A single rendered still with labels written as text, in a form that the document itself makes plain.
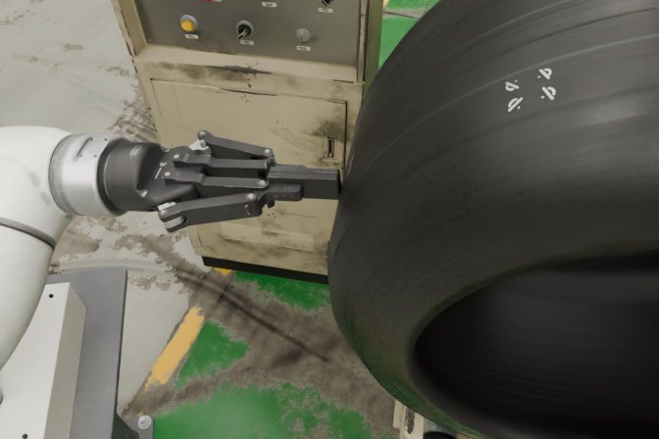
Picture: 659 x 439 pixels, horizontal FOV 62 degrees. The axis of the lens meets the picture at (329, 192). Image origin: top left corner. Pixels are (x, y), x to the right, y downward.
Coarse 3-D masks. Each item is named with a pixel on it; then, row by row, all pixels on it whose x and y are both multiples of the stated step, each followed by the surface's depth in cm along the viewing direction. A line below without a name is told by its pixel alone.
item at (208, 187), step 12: (168, 180) 56; (180, 180) 55; (192, 180) 55; (204, 180) 55; (216, 180) 55; (228, 180) 55; (240, 180) 55; (252, 180) 54; (264, 180) 54; (204, 192) 56; (216, 192) 56; (228, 192) 55; (240, 192) 55
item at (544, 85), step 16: (560, 64) 34; (512, 80) 36; (528, 80) 35; (544, 80) 34; (560, 80) 34; (512, 96) 35; (528, 96) 35; (544, 96) 34; (560, 96) 33; (512, 112) 35
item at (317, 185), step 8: (272, 176) 54; (280, 176) 54; (288, 176) 54; (296, 176) 54; (304, 176) 53; (312, 176) 53; (320, 176) 53; (328, 176) 53; (336, 176) 53; (304, 184) 54; (312, 184) 54; (320, 184) 53; (328, 184) 53; (336, 184) 53; (304, 192) 55; (312, 192) 55; (320, 192) 54; (328, 192) 54; (336, 192) 54
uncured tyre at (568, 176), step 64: (448, 0) 49; (512, 0) 42; (576, 0) 38; (640, 0) 35; (384, 64) 55; (448, 64) 43; (512, 64) 37; (576, 64) 34; (640, 64) 32; (384, 128) 46; (448, 128) 38; (512, 128) 34; (576, 128) 33; (640, 128) 31; (384, 192) 42; (448, 192) 37; (512, 192) 35; (576, 192) 33; (640, 192) 31; (384, 256) 43; (448, 256) 39; (512, 256) 37; (576, 256) 36; (640, 256) 79; (384, 320) 48; (448, 320) 78; (512, 320) 82; (576, 320) 81; (640, 320) 78; (384, 384) 59; (448, 384) 72; (512, 384) 75; (576, 384) 75; (640, 384) 73
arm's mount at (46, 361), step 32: (64, 288) 104; (32, 320) 99; (64, 320) 100; (32, 352) 95; (64, 352) 98; (0, 384) 92; (32, 384) 92; (64, 384) 97; (0, 416) 88; (32, 416) 88; (64, 416) 95
